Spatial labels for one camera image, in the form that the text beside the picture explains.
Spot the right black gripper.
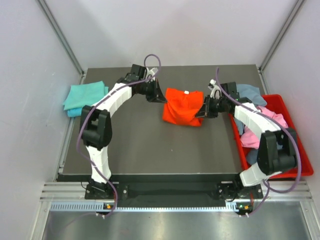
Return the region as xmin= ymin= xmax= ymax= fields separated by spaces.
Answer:
xmin=195 ymin=95 xmax=228 ymax=119

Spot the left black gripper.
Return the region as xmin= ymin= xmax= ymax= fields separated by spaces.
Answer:
xmin=138 ymin=78 xmax=167 ymax=104

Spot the orange t shirt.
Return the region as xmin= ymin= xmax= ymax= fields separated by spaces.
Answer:
xmin=162 ymin=88 xmax=204 ymax=127

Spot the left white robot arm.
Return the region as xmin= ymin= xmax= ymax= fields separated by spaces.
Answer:
xmin=79 ymin=64 xmax=167 ymax=199

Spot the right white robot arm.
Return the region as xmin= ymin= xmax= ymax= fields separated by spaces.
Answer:
xmin=195 ymin=79 xmax=301 ymax=198

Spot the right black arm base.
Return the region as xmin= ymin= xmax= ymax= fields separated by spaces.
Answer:
xmin=216 ymin=181 xmax=264 ymax=202

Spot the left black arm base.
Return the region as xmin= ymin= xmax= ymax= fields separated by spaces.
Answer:
xmin=84 ymin=182 xmax=129 ymax=200

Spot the pink t shirt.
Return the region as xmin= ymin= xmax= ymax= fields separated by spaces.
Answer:
xmin=240 ymin=106 xmax=288 ymax=150

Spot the folded teal t shirt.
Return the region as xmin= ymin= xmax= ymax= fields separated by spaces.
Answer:
xmin=62 ymin=80 xmax=110 ymax=112

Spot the red plastic bin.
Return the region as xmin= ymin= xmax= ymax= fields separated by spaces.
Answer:
xmin=228 ymin=94 xmax=314 ymax=178

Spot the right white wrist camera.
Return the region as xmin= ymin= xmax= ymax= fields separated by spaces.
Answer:
xmin=208 ymin=79 xmax=222 ymax=100

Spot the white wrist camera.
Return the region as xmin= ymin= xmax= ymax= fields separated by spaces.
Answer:
xmin=145 ymin=67 xmax=159 ymax=82
xmin=208 ymin=79 xmax=222 ymax=100

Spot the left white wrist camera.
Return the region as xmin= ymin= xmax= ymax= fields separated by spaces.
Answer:
xmin=145 ymin=67 xmax=159 ymax=82

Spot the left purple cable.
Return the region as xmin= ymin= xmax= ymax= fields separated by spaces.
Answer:
xmin=76 ymin=53 xmax=162 ymax=218

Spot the purple cable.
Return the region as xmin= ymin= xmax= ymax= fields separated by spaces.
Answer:
xmin=215 ymin=66 xmax=302 ymax=218
xmin=76 ymin=53 xmax=162 ymax=218

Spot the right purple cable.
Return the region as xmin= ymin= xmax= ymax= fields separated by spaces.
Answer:
xmin=215 ymin=66 xmax=302 ymax=218

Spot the left corner aluminium post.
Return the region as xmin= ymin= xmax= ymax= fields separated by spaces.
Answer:
xmin=35 ymin=0 xmax=85 ymax=75

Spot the corner aluminium post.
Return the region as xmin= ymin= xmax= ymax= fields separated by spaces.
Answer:
xmin=259 ymin=0 xmax=307 ymax=72
xmin=35 ymin=0 xmax=85 ymax=75

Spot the aluminium frame rail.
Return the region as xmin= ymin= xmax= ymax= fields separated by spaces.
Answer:
xmin=40 ymin=181 xmax=313 ymax=202

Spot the slotted grey cable duct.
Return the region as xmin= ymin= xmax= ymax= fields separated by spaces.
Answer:
xmin=50 ymin=201 xmax=250 ymax=213

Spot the right corner aluminium post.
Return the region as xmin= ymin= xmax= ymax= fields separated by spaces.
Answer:
xmin=259 ymin=0 xmax=307 ymax=72

